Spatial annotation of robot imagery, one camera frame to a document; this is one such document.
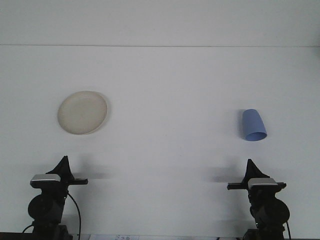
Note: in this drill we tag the pale blue cup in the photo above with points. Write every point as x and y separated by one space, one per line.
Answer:
253 123

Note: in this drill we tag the pale round plate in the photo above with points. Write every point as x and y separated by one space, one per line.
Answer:
82 112

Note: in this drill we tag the grey camera box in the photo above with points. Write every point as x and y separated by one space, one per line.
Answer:
262 182
45 178

